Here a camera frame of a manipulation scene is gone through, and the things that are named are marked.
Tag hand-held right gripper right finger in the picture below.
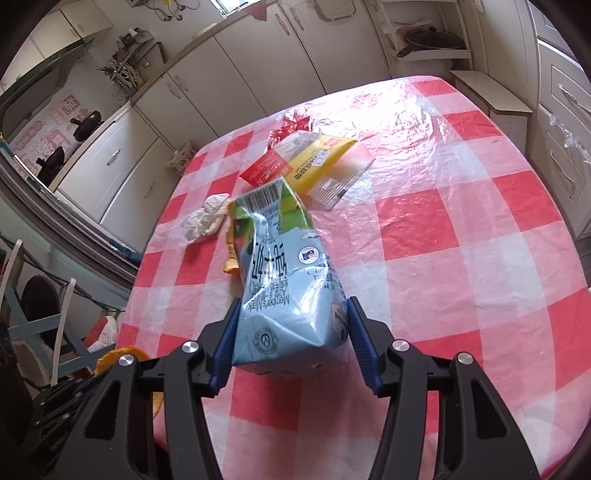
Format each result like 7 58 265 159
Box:
347 296 541 480

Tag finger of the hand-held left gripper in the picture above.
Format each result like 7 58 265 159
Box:
32 375 105 444

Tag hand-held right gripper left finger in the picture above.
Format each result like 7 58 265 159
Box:
65 298 242 480

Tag blue milk carton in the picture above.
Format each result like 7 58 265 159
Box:
228 178 349 379

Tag orange peel piece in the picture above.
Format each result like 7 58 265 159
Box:
221 203 241 278
95 345 166 418

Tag red and white shoe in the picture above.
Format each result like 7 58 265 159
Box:
83 314 118 354

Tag blue folding stool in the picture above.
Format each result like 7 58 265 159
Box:
0 237 93 388

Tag crumpled white tissue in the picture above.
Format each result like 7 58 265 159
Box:
180 194 230 241

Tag red checked tablecloth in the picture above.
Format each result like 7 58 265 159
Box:
115 74 591 476

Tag red snack wrapper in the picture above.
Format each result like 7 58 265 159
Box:
239 113 315 188

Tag white woven basket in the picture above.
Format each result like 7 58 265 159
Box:
166 142 198 176

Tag yellow plastic package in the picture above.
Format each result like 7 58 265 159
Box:
272 131 376 212

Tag dark cooking pot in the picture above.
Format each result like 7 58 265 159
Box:
37 148 68 185

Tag black wok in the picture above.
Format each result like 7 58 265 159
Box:
69 110 103 141

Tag cream kitchen cabinets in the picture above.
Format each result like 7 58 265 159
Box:
46 0 393 250

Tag small wooden side table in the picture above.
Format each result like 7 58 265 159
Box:
450 69 534 148

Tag white corner shelf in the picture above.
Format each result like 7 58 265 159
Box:
374 0 474 77

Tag clear plastic bag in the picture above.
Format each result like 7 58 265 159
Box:
549 111 591 167

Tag kitchen utensil clutter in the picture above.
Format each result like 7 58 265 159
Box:
95 28 167 100

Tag black frying pan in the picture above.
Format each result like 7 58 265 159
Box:
396 25 467 58

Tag range hood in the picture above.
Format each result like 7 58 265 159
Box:
0 39 93 112

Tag cream drawer cabinet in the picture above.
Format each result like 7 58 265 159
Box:
526 0 591 241

